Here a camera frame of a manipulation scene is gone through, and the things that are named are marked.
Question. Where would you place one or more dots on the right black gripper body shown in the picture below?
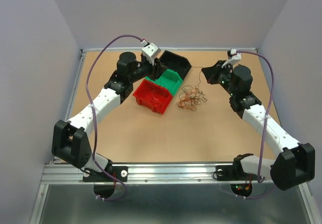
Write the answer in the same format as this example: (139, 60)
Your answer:
(224, 76)

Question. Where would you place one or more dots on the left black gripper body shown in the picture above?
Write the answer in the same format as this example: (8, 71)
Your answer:
(143, 69)

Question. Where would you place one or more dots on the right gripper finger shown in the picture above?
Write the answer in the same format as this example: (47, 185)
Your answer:
(219, 64)
(210, 74)

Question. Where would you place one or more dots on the red storage bin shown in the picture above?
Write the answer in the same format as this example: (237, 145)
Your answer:
(153, 96)

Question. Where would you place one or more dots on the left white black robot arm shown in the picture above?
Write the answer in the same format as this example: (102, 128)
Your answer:
(71, 138)

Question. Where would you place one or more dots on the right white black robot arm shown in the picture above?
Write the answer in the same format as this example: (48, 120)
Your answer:
(294, 162)

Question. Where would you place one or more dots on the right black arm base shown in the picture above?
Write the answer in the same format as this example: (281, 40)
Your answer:
(242, 183)

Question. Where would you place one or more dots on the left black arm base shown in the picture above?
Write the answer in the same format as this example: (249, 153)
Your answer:
(106, 188)

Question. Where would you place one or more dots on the black storage bin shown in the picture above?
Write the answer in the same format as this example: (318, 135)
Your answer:
(175, 62)

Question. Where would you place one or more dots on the green storage bin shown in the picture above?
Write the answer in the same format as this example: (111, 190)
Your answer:
(170, 80)

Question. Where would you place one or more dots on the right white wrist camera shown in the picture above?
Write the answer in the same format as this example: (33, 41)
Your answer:
(233, 57)

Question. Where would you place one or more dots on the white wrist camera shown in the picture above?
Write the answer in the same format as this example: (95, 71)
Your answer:
(150, 51)
(233, 57)

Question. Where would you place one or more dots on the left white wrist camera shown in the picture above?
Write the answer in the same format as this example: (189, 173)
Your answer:
(150, 51)

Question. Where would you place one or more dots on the aluminium front rail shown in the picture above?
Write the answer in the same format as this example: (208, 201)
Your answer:
(141, 174)

